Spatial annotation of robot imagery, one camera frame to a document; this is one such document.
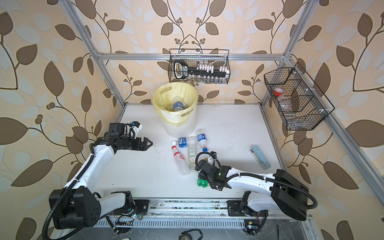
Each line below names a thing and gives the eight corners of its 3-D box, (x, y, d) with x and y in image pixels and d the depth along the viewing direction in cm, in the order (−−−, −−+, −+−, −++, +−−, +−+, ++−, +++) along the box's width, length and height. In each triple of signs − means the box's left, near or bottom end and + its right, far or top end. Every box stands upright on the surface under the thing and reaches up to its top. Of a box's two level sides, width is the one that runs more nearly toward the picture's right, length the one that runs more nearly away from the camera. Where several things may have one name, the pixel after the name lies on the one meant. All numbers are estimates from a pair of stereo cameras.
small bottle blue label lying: (173, 148, 96) (172, 145, 93) (174, 140, 100) (173, 137, 96) (196, 148, 96) (196, 145, 93) (196, 140, 100) (196, 137, 96)
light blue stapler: (263, 171, 88) (266, 167, 84) (249, 150, 97) (251, 146, 93) (268, 169, 89) (271, 165, 85) (253, 148, 97) (256, 144, 93)
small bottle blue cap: (201, 152, 95) (201, 149, 92) (195, 133, 105) (195, 129, 101) (209, 150, 96) (209, 147, 93) (203, 131, 106) (203, 128, 102)
